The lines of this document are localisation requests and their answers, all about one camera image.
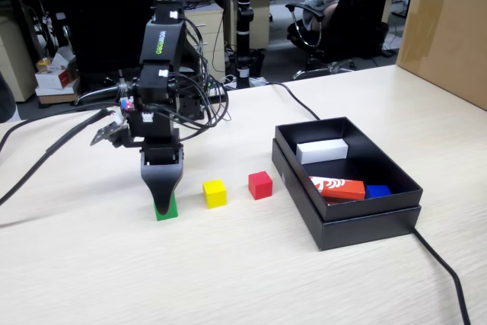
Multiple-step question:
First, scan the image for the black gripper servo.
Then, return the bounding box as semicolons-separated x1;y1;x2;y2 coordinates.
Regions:
128;105;186;216

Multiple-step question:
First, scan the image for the green wooden cube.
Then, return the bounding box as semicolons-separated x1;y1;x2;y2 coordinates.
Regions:
152;191;180;222

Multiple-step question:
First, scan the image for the yellow wooden cube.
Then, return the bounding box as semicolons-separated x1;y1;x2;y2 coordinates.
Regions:
202;179;228;209

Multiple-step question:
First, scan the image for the red wooden cube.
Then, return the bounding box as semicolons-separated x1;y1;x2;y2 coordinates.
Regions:
247;170;274;201

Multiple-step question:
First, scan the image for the black cardboard box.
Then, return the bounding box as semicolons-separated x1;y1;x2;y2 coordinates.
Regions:
271;115;425;252

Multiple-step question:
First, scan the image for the large brown cardboard box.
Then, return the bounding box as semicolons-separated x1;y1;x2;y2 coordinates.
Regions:
395;0;487;111

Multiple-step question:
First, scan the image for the white and red carton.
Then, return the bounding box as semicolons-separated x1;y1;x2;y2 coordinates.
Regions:
35;65;79;92

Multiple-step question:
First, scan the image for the white rectangular block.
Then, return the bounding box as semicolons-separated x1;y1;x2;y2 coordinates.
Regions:
296;137;349;165

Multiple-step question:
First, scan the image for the black mesh office chair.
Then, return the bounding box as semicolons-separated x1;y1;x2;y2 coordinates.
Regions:
56;0;161;107

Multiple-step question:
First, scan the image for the person in dark clothes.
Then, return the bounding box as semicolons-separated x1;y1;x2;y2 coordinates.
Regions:
0;70;18;124

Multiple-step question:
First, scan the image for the orange printed rectangular block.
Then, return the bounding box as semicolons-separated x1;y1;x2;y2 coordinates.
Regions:
308;175;367;206

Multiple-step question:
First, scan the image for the blue wooden cube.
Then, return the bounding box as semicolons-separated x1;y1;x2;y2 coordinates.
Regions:
364;184;393;199

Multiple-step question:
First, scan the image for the black armrest office chair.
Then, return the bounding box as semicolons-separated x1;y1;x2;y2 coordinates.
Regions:
285;0;404;81

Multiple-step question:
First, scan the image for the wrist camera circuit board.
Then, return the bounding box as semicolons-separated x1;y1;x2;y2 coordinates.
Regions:
89;121;132;150

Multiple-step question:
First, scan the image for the thin black wire bundle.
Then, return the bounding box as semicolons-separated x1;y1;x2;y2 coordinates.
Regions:
167;12;231;143

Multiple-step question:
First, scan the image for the thick black camera cable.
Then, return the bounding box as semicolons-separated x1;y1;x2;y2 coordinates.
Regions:
0;107;117;206

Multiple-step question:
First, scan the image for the thick black table cable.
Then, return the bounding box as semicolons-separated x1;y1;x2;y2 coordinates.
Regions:
249;81;472;325

